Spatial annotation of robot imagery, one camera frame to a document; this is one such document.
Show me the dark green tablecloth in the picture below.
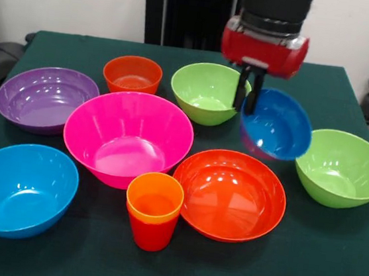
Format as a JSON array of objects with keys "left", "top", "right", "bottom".
[{"left": 0, "top": 25, "right": 369, "bottom": 276}]

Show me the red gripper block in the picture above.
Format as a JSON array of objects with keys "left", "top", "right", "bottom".
[{"left": 213, "top": 24, "right": 311, "bottom": 122}]

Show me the green plastic bowl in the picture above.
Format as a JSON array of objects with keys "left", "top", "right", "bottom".
[
  {"left": 290, "top": 125, "right": 369, "bottom": 212},
  {"left": 166, "top": 58, "right": 255, "bottom": 131}
]

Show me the purple plastic bowl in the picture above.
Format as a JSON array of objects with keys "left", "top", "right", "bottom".
[{"left": 0, "top": 60, "right": 103, "bottom": 142}]

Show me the red plastic cup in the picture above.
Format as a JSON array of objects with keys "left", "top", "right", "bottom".
[{"left": 123, "top": 210, "right": 180, "bottom": 255}]

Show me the pink plastic bowl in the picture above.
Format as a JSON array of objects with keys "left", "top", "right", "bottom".
[{"left": 58, "top": 83, "right": 199, "bottom": 197}]

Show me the small dark blue bowl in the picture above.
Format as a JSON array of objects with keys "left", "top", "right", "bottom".
[{"left": 235, "top": 84, "right": 318, "bottom": 165}]

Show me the orange plastic cup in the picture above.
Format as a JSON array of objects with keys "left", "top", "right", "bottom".
[
  {"left": 123, "top": 168, "right": 187, "bottom": 227},
  {"left": 125, "top": 206, "right": 181, "bottom": 228}
]

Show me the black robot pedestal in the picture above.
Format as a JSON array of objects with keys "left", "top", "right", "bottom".
[{"left": 134, "top": 0, "right": 254, "bottom": 56}]

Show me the light blue plastic bowl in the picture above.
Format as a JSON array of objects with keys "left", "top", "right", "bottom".
[{"left": 0, "top": 140, "right": 83, "bottom": 246}]

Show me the small ribbed orange-red bowl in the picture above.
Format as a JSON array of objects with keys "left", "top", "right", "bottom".
[{"left": 101, "top": 52, "right": 166, "bottom": 99}]

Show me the large orange-red plastic bowl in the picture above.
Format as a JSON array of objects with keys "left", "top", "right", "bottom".
[{"left": 166, "top": 144, "right": 292, "bottom": 249}]

